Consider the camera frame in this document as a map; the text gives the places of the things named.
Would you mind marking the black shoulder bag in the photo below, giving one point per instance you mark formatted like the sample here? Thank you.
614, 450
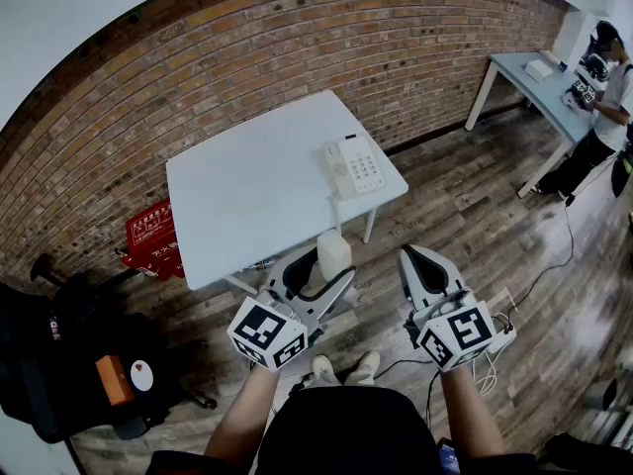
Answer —
624, 176

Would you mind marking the person's left forearm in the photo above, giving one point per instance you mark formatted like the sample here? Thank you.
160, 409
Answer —
242, 413

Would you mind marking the white power strip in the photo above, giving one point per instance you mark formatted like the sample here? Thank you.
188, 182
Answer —
502, 334

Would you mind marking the person's right white shoe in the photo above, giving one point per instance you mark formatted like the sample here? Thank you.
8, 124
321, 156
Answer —
365, 366

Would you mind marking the orange box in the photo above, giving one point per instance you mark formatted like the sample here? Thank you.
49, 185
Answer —
115, 380

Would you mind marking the black office chair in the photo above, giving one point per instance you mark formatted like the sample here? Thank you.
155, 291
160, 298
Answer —
59, 364

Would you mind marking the white round badge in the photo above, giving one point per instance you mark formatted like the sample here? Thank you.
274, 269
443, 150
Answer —
141, 375

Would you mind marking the white telephone base with keypad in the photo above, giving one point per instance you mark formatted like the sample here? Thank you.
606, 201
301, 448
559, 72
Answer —
363, 166

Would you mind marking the person's white shoe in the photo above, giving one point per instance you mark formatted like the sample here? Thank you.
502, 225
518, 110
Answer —
324, 368
365, 366

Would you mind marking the person's left white shoe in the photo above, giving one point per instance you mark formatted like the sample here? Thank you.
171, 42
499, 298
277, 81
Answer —
324, 368

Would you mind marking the grey table with white legs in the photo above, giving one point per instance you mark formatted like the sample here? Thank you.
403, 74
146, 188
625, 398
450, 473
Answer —
539, 92

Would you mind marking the person's right forearm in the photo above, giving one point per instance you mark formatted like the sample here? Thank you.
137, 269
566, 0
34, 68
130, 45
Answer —
472, 413

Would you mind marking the white square table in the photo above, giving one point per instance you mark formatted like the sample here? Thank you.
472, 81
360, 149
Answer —
247, 191

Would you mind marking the black power adapter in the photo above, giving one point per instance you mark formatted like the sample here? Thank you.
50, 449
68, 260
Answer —
301, 386

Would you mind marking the person's dark shirt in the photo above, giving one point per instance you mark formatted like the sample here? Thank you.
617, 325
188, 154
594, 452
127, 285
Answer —
346, 433

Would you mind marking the red fire equipment box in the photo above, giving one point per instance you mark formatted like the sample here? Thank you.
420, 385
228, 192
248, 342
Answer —
153, 235

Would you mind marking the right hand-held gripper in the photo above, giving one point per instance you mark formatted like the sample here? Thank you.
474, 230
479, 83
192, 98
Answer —
465, 329

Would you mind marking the white box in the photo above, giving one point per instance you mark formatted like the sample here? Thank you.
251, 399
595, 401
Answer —
538, 69

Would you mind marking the blue device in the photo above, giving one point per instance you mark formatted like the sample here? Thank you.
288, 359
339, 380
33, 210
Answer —
449, 458

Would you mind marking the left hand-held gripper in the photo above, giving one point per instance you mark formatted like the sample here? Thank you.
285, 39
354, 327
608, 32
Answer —
267, 332

